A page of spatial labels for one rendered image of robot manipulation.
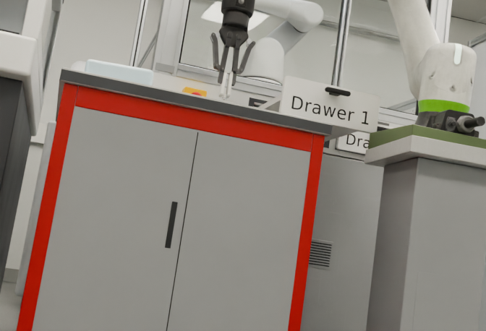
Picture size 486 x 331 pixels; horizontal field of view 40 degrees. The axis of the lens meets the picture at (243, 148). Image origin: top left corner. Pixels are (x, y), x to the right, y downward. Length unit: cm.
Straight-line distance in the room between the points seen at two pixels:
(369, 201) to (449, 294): 68
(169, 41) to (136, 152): 74
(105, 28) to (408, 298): 426
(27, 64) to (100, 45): 367
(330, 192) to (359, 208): 11
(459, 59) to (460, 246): 47
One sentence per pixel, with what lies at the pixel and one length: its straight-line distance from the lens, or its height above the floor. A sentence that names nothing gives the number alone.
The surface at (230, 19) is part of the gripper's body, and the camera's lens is 188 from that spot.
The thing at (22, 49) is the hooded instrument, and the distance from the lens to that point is 183.
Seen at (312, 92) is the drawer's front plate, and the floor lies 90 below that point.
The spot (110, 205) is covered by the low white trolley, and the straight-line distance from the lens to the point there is 144.
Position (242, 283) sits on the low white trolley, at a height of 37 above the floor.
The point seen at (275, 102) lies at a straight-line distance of 195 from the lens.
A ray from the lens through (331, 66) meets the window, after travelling 230.
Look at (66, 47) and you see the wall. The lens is 548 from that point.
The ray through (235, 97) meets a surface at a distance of 214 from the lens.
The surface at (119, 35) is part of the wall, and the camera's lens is 550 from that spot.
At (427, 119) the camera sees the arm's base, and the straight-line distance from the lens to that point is 175.
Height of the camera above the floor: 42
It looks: 9 degrees up
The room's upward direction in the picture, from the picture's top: 8 degrees clockwise
